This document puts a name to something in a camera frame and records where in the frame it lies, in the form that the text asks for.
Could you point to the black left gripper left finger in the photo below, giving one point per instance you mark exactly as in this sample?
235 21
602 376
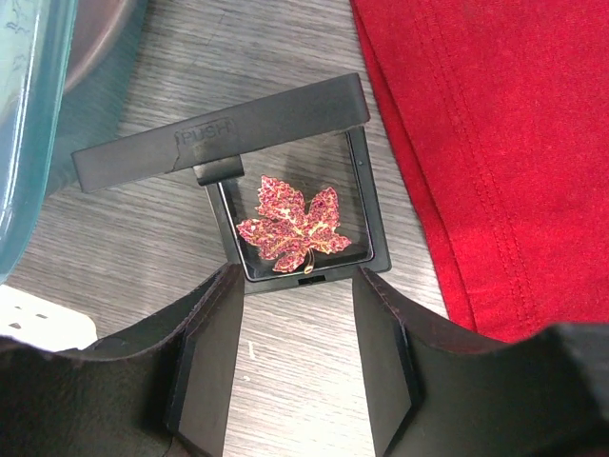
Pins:
161 387

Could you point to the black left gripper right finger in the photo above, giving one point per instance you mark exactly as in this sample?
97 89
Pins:
434 388

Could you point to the red gold maple leaf brooch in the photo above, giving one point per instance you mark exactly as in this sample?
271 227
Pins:
290 230

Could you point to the red t-shirt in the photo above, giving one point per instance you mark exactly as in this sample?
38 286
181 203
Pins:
497 114

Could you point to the black box with red brooch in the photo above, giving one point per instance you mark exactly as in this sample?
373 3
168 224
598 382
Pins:
288 177

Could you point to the white perforated plastic basket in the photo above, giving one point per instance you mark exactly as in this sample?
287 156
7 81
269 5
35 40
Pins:
43 324

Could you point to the teal plastic tray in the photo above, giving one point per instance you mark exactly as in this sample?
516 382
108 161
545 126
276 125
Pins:
41 127

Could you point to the pink plate under yellow plate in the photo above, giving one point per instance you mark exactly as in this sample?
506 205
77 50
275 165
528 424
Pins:
97 26

